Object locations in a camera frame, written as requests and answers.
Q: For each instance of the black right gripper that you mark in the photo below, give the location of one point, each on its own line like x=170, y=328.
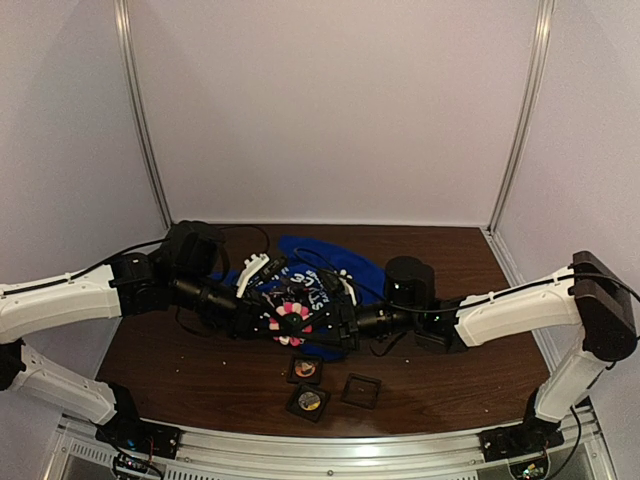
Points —
x=347, y=323

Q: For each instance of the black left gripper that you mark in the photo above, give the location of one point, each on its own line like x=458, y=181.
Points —
x=248, y=314

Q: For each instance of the pink flower plush brooch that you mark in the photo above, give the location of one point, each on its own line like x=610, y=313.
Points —
x=289, y=321

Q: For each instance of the blue printed t-shirt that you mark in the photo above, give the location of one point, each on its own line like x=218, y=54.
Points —
x=299, y=282

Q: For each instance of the small round badge brooch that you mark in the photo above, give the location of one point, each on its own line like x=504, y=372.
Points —
x=309, y=401

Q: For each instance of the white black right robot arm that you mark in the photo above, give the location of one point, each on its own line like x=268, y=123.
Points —
x=585, y=294

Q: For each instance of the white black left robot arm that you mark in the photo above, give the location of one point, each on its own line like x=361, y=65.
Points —
x=176, y=273

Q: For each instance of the black display box upper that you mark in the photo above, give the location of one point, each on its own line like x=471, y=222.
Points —
x=315, y=380

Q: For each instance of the black display box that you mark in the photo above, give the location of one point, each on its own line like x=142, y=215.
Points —
x=315, y=380
x=361, y=391
x=312, y=416

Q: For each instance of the black display box right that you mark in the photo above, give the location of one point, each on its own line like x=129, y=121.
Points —
x=361, y=391

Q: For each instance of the black display box lower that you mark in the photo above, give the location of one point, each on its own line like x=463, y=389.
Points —
x=312, y=416

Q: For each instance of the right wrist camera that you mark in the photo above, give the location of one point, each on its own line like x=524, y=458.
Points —
x=338, y=283

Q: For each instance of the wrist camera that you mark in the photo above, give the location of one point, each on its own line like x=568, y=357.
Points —
x=338, y=283
x=259, y=267

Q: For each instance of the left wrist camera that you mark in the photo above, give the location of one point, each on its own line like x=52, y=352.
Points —
x=259, y=267

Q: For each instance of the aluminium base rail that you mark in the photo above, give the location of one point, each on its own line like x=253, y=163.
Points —
x=210, y=454

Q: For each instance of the left aluminium frame post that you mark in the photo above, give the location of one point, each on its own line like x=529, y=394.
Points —
x=141, y=127

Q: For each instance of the aluminium frame post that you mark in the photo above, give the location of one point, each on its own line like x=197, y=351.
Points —
x=533, y=82
x=141, y=127

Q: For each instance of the right aluminium frame post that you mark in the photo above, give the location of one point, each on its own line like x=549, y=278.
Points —
x=533, y=82

